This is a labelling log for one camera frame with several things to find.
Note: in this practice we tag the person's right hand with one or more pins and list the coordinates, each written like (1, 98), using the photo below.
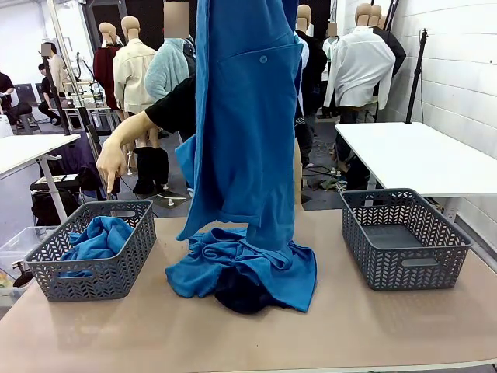
(110, 163)

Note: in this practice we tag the blue garment with button pocket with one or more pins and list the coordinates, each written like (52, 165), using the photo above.
(244, 116)

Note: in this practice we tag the navy blue garment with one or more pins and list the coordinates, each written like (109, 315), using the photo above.
(240, 297)

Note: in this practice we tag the person's left forearm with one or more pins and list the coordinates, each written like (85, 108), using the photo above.
(298, 175)

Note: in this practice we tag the person's right forearm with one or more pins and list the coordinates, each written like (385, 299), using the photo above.
(128, 128)

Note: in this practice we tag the dark purple cloth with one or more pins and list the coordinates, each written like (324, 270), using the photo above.
(83, 155)

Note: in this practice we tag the black trousers at mannequin feet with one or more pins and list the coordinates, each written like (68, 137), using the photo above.
(151, 167)

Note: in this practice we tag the cluttered background desk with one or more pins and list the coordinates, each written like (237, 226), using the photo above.
(89, 105)

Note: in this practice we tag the black bag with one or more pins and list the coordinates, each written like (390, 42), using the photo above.
(50, 202)

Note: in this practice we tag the person in black t-shirt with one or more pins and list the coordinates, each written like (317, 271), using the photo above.
(174, 109)

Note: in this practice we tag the mannequin in cream jacket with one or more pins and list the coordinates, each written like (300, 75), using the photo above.
(134, 77)

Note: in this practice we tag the white table with metal leg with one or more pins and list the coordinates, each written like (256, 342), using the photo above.
(23, 147)

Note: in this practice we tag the mannequin in maroon top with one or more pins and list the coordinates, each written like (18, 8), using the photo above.
(104, 66)

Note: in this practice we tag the silver metal pole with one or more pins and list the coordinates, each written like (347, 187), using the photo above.
(68, 66)

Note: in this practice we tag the person in beige jacket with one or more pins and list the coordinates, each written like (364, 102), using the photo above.
(58, 70)

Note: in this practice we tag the grey woven plastic basket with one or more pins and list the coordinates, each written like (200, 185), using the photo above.
(407, 272)
(97, 279)

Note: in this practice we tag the clear plastic box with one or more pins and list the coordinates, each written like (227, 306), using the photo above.
(19, 245)

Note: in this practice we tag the person in black at edge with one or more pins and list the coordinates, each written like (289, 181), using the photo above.
(5, 93)

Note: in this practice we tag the mannequin in star print trousers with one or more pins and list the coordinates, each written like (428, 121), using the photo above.
(304, 50)

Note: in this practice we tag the mannequin in black coat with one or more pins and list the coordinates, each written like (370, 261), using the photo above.
(314, 66)

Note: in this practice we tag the mannequin in pale mint top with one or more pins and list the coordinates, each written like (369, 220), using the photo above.
(330, 42)

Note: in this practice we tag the mannequin in black jacket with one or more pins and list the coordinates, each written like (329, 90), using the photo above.
(396, 46)

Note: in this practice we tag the large white table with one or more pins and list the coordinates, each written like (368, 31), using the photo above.
(419, 155)

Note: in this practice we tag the black tripod stand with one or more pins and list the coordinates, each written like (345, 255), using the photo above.
(415, 77)

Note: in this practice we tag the mannequin base plate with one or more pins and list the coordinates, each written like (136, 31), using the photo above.
(171, 200)

